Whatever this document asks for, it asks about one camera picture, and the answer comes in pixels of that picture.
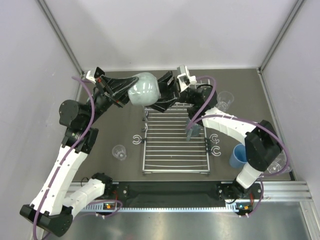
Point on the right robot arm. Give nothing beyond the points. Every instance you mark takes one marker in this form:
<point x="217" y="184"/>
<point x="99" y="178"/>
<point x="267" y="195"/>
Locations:
<point x="261" y="143"/>

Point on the clear glass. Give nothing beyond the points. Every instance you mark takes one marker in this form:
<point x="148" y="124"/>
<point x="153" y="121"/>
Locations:
<point x="119" y="152"/>
<point x="224" y="100"/>
<point x="277" y="165"/>

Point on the blue plastic cup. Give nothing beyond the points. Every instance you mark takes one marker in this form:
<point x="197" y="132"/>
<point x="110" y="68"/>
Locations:
<point x="238" y="157"/>

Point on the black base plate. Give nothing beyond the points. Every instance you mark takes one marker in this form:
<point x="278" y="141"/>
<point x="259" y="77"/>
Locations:
<point x="169" y="194"/>

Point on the metal wire dish rack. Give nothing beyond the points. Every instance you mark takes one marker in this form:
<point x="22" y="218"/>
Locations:
<point x="165" y="149"/>

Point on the pale speckled ceramic mug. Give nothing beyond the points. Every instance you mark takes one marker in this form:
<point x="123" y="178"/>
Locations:
<point x="145" y="92"/>

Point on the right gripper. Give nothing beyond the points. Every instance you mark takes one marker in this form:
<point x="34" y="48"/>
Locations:
<point x="167" y="91"/>

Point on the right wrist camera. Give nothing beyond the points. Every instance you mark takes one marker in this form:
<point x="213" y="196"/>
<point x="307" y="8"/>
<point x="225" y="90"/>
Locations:
<point x="184" y="78"/>

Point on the grey-blue ceramic mug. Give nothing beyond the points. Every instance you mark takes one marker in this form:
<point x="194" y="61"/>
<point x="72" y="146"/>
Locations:
<point x="193" y="132"/>

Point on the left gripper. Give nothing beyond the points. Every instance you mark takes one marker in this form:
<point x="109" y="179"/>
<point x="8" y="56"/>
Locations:
<point x="115" y="90"/>

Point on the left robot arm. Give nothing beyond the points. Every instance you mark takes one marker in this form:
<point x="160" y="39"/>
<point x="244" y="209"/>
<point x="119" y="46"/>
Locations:
<point x="52" y="210"/>

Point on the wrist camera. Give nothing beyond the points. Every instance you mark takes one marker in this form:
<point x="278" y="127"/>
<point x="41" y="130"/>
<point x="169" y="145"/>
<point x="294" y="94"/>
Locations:
<point x="184" y="78"/>
<point x="93" y="74"/>

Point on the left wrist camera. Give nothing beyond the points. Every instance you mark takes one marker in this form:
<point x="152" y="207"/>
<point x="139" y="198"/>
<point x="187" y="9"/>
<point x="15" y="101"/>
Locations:
<point x="93" y="74"/>

